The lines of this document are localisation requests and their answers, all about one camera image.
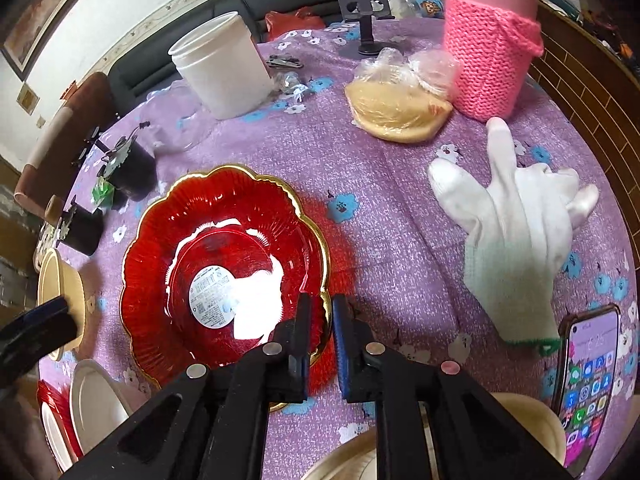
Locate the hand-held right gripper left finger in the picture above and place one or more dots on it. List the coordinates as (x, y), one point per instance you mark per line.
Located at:
(292, 360)

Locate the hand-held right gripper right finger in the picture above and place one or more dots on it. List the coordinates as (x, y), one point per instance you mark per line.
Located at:
(342, 350)

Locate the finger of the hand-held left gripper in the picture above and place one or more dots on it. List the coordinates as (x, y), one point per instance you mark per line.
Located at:
(15, 375)
(37, 329)

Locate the red glass plate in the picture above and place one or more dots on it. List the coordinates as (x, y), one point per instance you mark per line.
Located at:
(44, 391)
(165, 280)

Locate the cream disposable bowl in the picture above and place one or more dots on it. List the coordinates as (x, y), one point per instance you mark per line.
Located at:
(55, 275)

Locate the large white disposable bowl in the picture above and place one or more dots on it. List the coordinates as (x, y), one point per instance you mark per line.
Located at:
(530, 425)

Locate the floral seat cushion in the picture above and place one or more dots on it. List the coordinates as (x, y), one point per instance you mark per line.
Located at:
(44, 240)

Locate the black cylindrical container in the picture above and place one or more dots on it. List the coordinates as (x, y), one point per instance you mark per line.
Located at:
(82, 232)

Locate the purple floral tablecloth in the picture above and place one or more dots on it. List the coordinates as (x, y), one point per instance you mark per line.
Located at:
(380, 240)

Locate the wooden block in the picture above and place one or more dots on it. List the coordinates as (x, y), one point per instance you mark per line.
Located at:
(53, 208)

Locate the green plastic wrapper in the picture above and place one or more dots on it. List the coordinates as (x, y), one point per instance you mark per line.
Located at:
(103, 191)

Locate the white work glove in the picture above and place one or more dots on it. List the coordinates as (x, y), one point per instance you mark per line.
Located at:
(510, 240)

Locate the brown chair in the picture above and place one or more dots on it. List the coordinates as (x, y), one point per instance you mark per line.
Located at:
(65, 125)

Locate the bag of yellow food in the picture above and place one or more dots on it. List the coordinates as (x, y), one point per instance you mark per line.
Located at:
(395, 110)

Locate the clear glass bowl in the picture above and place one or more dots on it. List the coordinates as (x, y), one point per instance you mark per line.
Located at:
(190, 132)

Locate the smartphone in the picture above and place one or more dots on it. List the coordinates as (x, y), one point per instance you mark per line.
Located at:
(590, 385)

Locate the clear candy wrapper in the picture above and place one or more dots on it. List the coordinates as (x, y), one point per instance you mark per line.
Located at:
(291, 86)

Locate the dark sofa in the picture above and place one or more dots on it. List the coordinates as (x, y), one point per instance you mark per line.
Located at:
(140, 75)

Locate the metal keys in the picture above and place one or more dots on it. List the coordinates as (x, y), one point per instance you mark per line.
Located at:
(285, 62)

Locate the white plastic jar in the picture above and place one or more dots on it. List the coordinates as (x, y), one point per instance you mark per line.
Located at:
(220, 70)

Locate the pink bottle with knit sleeve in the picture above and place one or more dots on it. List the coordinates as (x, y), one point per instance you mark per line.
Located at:
(490, 60)

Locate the red plastic bag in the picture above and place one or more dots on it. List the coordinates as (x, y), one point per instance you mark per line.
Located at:
(295, 21)

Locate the clear jar with cartoon label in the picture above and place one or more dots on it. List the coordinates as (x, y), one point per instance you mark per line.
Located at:
(425, 4)

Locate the small wall plaque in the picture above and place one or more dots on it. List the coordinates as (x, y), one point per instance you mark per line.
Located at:
(27, 98)

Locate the framed wall picture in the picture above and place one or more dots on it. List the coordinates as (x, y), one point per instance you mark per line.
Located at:
(35, 25)

